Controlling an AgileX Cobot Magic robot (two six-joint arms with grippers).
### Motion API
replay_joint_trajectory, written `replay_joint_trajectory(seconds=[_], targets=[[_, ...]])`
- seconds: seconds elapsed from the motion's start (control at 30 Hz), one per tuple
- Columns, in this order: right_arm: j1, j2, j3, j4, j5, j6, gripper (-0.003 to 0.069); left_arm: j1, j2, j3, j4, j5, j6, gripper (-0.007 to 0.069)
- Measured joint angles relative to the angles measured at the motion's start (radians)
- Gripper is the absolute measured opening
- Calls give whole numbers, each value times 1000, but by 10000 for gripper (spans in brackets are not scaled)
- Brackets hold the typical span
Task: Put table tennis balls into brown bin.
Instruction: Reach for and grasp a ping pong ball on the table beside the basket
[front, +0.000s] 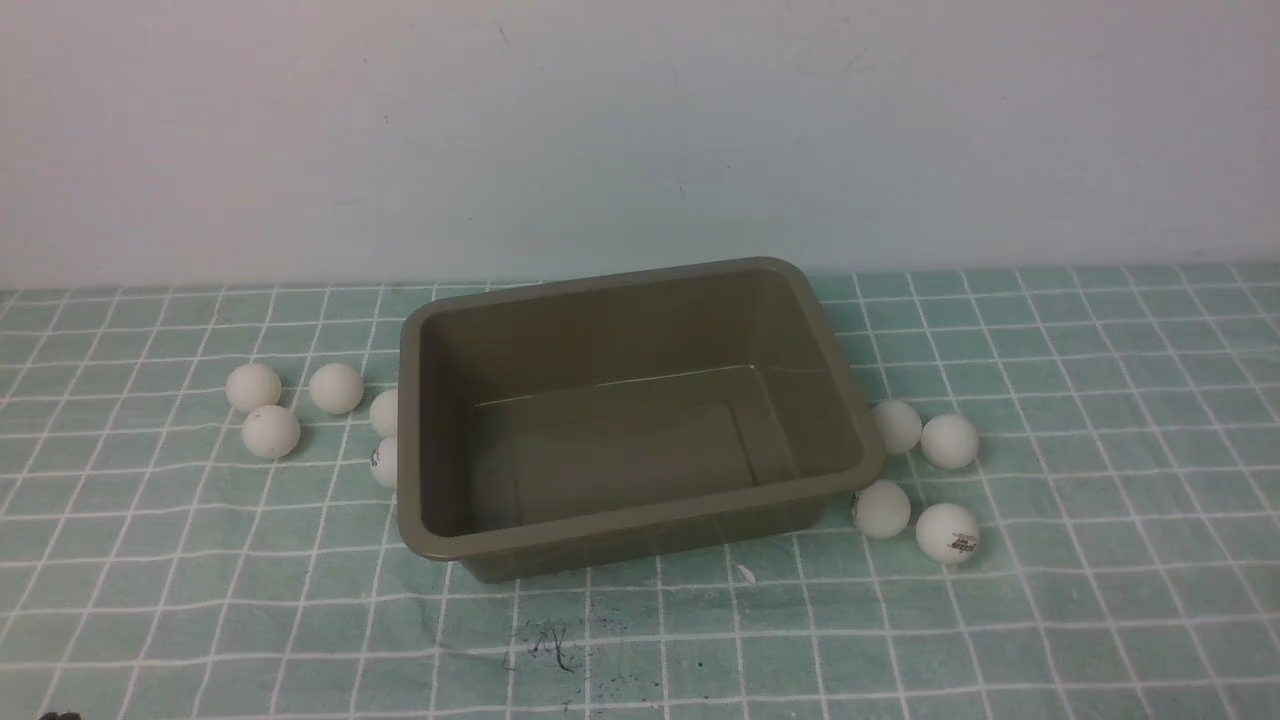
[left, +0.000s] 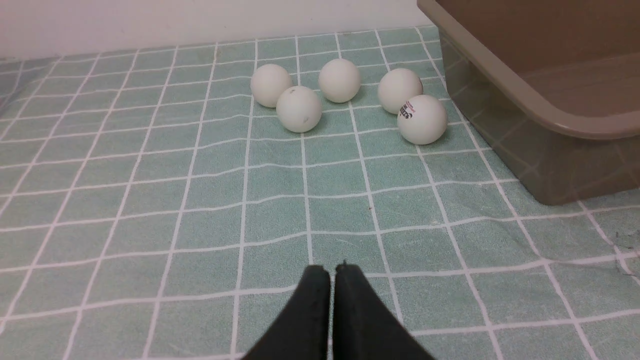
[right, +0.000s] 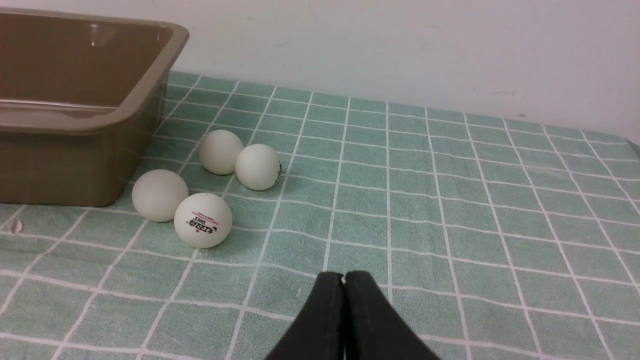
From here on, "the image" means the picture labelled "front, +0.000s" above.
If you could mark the olive green plastic bin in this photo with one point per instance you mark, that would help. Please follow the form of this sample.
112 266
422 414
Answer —
557 426

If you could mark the white ping-pong ball with print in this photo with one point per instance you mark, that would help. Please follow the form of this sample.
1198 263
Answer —
383 463

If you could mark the white ping-pong ball red logo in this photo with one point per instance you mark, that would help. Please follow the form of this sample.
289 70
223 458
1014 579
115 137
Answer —
947 533

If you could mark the green checkered tablecloth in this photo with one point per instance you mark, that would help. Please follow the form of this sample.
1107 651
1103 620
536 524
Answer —
1127 488

